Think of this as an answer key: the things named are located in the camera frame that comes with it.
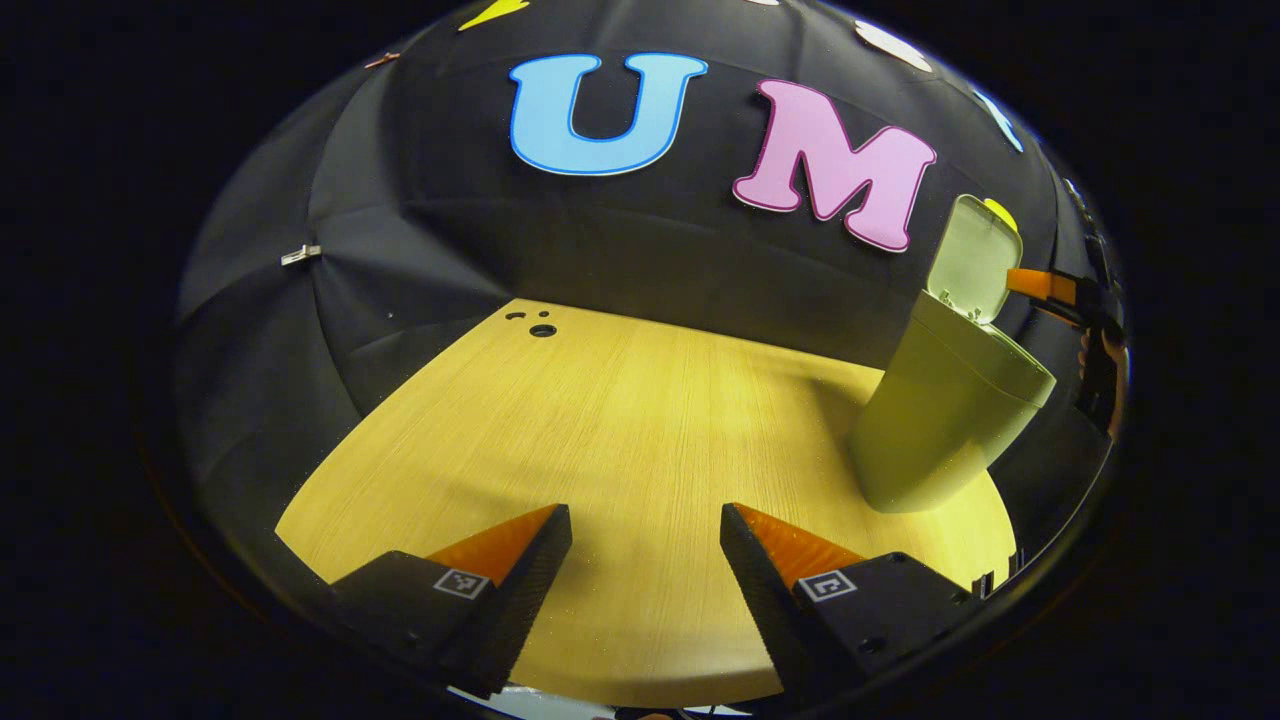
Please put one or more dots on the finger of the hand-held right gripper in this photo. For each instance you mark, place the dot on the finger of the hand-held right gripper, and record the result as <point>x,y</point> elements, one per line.
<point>1040,285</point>

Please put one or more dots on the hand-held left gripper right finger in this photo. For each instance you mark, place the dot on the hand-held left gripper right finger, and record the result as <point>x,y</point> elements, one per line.
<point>765,590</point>

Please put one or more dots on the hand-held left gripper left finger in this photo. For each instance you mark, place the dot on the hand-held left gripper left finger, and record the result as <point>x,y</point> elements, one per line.
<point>525,590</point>

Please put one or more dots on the green desktop garbage bin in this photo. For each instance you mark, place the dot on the green desktop garbage bin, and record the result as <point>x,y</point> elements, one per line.
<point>950,400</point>

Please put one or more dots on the wooden desktop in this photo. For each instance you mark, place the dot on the wooden desktop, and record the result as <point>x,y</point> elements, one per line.
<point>620,430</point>

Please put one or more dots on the black backdrop cloth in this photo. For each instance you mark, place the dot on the black backdrop cloth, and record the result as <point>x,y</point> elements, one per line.
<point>420,230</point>

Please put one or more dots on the silver cloth clip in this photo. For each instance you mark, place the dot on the silver cloth clip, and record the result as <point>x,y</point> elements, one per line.
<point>300,254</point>

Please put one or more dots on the copper cloth clip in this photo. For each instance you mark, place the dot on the copper cloth clip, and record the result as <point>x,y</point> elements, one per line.
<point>381,59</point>

